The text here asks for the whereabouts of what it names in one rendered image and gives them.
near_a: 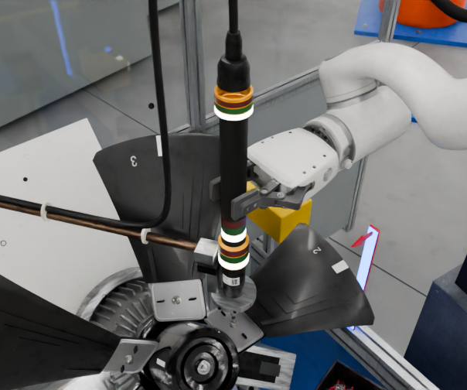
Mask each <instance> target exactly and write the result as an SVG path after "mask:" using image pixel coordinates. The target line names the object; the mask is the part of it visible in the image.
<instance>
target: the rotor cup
mask: <svg viewBox="0 0 467 390"><path fill-rule="evenodd" d="M188 323H193V324H195V325H198V327H191V326H189V325H186V324H188ZM135 337H140V338H150V339H159V340H160V342H159V346H158V347H157V349H156V350H155V352H154V353H153V355H152V356H151V357H150V358H149V360H148V361H147V363H146V364H145V366H144V367H143V369H141V370H140V372H137V373H133V375H134V377H135V379H136V381H137V383H138V384H139V385H140V386H141V387H142V388H143V389H144V390H232V389H233V387H234V386H235V383H236V381H237V377H238V374H239V369H240V359H239V354H238V351H237V347H236V345H235V343H234V342H233V341H232V339H231V338H230V337H229V336H228V335H227V334H226V333H225V332H223V331H222V330H221V329H218V328H216V327H212V326H210V325H207V324H204V323H203V322H202V319H201V320H178V321H164V322H160V321H156V318H155V315H153V316H151V317H149V318H148V319H147V320H146V321H145V322H144V323H143V324H142V325H141V327H140V328H139V330H138V332H137V333H136V335H135ZM157 358H158V359H160V360H161V361H164V362H165V367H162V366H161V365H159V364H157ZM201 361H208V362H209V363H210V371H209V373H208V374H206V375H201V374H200V373H199V372H198V370H197V367H198V364H199V363H200V362H201Z"/></svg>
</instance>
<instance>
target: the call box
mask: <svg viewBox="0 0 467 390"><path fill-rule="evenodd" d="M254 188H257V187H256V186H254V185H253V184H252V183H251V182H249V181H248V182H247V191H249V190H251V189H254ZM311 208H312V200H311V199H310V198H309V199H307V200H306V201H305V202H303V203H302V205H301V208H300V209H299V210H292V209H286V208H283V207H268V208H267V209H264V210H263V209H261V208H258V209H256V210H254V211H252V212H250V213H249V214H247V216H248V217H249V218H250V219H251V220H252V221H253V222H254V223H255V224H256V225H257V226H259V227H260V228H261V229H262V230H263V231H265V232H266V233H267V234H268V235H269V236H271V237H272V238H273V239H274V240H275V241H276V242H277V243H279V244H280V243H282V242H283V240H284V239H285V238H286V237H287V236H288V235H289V233H290V232H291V231H292V230H293V229H294V228H295V226H296V225H297V224H298V223H306V224H308V225H309V220H310V213H311Z"/></svg>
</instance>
